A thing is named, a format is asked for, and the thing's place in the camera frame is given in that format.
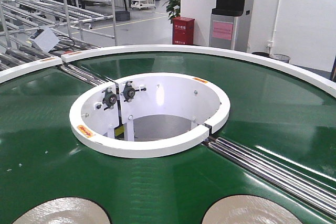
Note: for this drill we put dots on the beige textured plate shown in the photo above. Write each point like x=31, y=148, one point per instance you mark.
x=248, y=209
x=65, y=210

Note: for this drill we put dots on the red fire extinguisher cabinet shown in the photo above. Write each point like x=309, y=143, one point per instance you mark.
x=183, y=31

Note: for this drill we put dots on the steel conveyor rollers left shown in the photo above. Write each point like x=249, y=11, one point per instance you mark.
x=83, y=75

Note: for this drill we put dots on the steel conveyor rollers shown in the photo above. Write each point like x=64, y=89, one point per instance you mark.
x=309, y=190
x=83, y=75

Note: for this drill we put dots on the green curved conveyor belt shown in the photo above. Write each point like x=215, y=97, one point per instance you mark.
x=285, y=119

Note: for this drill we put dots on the black grey water dispenser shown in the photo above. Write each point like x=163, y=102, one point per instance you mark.
x=224, y=23

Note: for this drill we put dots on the grey waste bin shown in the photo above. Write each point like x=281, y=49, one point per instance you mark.
x=281, y=57

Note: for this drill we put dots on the grey control box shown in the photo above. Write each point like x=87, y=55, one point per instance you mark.
x=44, y=39

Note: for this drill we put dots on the steel conveyor rollers right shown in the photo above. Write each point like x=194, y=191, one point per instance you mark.
x=309, y=190

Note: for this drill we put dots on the metal roller rack frame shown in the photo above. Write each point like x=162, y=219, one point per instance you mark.
x=21, y=18

